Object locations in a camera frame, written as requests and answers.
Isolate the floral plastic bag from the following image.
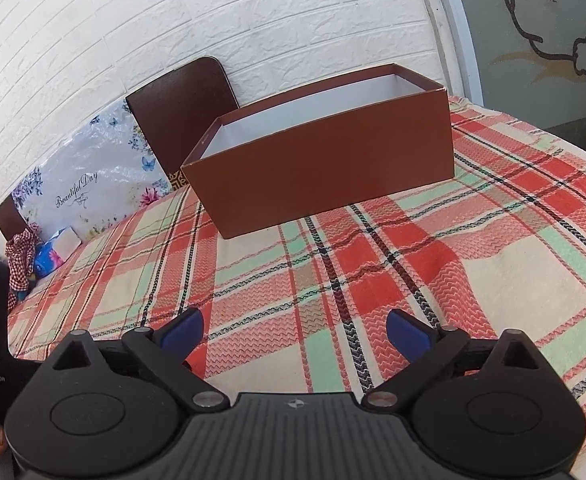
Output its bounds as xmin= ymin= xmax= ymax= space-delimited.
xmin=12 ymin=97 xmax=175 ymax=242

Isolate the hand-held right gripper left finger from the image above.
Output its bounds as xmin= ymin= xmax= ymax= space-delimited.
xmin=52 ymin=307 xmax=230 ymax=411

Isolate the brown cardboard box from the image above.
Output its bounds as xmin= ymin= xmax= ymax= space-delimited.
xmin=180 ymin=63 xmax=455 ymax=240

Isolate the blue tissue pack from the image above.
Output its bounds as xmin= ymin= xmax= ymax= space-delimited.
xmin=33 ymin=226 xmax=82 ymax=278

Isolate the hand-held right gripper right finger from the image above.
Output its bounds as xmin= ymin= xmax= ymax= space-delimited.
xmin=360 ymin=309 xmax=545 ymax=411

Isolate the glass door with cartoon drawing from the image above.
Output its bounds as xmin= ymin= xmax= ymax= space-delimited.
xmin=430 ymin=0 xmax=586 ymax=152

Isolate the plaid blanket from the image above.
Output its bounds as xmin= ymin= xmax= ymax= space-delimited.
xmin=7 ymin=95 xmax=586 ymax=461

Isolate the red checkered cloth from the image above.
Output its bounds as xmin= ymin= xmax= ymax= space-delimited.
xmin=5 ymin=227 xmax=42 ymax=307

